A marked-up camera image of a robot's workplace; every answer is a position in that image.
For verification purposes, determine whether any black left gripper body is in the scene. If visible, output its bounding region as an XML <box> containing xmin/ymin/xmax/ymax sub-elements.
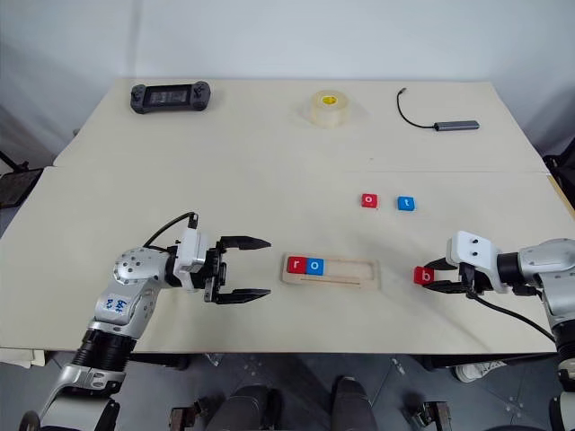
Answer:
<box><xmin>203</xmin><ymin>241</ymin><xmax>231</xmax><ymax>304</ymax></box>

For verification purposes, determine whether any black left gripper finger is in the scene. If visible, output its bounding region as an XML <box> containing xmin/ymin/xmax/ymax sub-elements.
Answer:
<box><xmin>213</xmin><ymin>287</ymin><xmax>273</xmax><ymax>307</ymax></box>
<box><xmin>217</xmin><ymin>234</ymin><xmax>273</xmax><ymax>253</ymax></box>

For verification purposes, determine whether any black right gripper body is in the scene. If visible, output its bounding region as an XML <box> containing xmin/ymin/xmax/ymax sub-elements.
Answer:
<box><xmin>456</xmin><ymin>261</ymin><xmax>494</xmax><ymax>296</ymax></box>

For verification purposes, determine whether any red letter b block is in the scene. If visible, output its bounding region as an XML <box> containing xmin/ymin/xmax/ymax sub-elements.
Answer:
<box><xmin>412</xmin><ymin>266</ymin><xmax>438</xmax><ymax>286</ymax></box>

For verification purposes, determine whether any wooden letter tray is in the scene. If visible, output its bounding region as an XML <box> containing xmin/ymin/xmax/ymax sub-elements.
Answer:
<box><xmin>280</xmin><ymin>252</ymin><xmax>383</xmax><ymax>291</ymax></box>

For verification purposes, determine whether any white shoe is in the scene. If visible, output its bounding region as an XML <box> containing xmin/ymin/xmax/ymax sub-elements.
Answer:
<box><xmin>455</xmin><ymin>358</ymin><xmax>505</xmax><ymax>383</ymax></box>

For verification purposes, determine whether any dark rounded shape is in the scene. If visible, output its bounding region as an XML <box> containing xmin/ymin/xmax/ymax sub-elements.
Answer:
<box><xmin>208</xmin><ymin>384</ymin><xmax>282</xmax><ymax>431</ymax></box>

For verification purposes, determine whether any black equipment beside table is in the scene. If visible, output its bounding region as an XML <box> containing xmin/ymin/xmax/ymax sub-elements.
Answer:
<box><xmin>542</xmin><ymin>136</ymin><xmax>575</xmax><ymax>204</ymax></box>

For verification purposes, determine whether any grey usb hub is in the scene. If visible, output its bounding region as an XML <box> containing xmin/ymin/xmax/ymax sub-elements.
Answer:
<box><xmin>432</xmin><ymin>119</ymin><xmax>481</xmax><ymax>134</ymax></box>

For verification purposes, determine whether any clear tape roll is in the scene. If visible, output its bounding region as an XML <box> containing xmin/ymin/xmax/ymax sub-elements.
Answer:
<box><xmin>310</xmin><ymin>89</ymin><xmax>352</xmax><ymax>129</ymax></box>

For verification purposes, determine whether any black handheld game controller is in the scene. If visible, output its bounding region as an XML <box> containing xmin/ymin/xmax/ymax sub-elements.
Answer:
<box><xmin>129</xmin><ymin>80</ymin><xmax>213</xmax><ymax>115</ymax></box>

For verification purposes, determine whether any black stand base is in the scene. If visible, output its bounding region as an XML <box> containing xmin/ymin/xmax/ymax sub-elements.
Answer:
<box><xmin>0</xmin><ymin>150</ymin><xmax>42</xmax><ymax>208</ymax></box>

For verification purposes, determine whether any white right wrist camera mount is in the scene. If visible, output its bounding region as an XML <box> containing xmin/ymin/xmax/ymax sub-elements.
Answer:
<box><xmin>446</xmin><ymin>230</ymin><xmax>514</xmax><ymax>294</ymax></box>

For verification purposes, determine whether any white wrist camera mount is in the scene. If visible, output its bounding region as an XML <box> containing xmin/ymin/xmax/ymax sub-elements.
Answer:
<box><xmin>172</xmin><ymin>227</ymin><xmax>213</xmax><ymax>294</ymax></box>
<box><xmin>446</xmin><ymin>230</ymin><xmax>514</xmax><ymax>294</ymax></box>

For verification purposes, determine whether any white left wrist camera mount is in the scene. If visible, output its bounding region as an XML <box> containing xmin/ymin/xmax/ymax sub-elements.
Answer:
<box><xmin>172</xmin><ymin>227</ymin><xmax>213</xmax><ymax>294</ymax></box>

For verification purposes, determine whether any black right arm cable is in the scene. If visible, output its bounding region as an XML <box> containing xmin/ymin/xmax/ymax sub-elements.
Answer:
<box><xmin>465</xmin><ymin>286</ymin><xmax>559</xmax><ymax>347</ymax></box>

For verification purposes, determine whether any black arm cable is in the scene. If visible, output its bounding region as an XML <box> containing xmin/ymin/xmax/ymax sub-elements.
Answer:
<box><xmin>465</xmin><ymin>286</ymin><xmax>559</xmax><ymax>347</ymax></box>
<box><xmin>143</xmin><ymin>211</ymin><xmax>201</xmax><ymax>253</ymax></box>

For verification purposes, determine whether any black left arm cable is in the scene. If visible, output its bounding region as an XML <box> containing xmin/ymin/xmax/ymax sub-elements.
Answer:
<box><xmin>143</xmin><ymin>211</ymin><xmax>201</xmax><ymax>253</ymax></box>

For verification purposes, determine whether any black table frame beam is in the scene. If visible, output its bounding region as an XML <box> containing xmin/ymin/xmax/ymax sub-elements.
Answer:
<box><xmin>128</xmin><ymin>353</ymin><xmax>561</xmax><ymax>372</ymax></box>

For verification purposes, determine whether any black usb hub cable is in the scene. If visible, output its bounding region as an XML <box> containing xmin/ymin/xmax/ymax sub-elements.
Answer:
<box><xmin>395</xmin><ymin>87</ymin><xmax>439</xmax><ymax>129</ymax></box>

